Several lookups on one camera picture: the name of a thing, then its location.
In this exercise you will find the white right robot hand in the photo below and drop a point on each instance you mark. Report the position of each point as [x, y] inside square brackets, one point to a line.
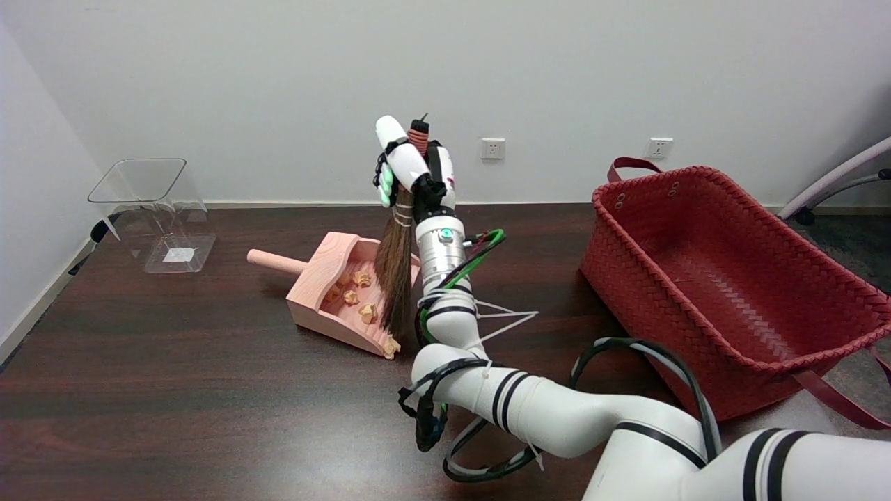
[440, 174]

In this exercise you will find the brown bristle hand broom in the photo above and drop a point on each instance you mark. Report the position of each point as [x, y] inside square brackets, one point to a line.
[395, 271]

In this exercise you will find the yellow paper ball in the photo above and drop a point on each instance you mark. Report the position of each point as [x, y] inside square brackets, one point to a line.
[391, 346]
[361, 279]
[350, 298]
[333, 294]
[367, 314]

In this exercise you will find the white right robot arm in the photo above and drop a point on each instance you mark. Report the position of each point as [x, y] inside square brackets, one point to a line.
[557, 417]

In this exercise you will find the wooden dustpan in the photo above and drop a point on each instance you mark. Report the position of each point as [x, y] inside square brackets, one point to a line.
[313, 278]

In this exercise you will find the clear plastic container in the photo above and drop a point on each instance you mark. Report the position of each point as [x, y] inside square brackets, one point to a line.
[177, 256]

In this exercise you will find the red woven basket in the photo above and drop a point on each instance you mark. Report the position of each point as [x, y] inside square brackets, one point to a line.
[731, 292]

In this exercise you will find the grey office chair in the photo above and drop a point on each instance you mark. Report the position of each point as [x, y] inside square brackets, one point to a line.
[835, 177]

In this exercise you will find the white wall socket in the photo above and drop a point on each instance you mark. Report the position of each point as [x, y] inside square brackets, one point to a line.
[660, 148]
[493, 148]

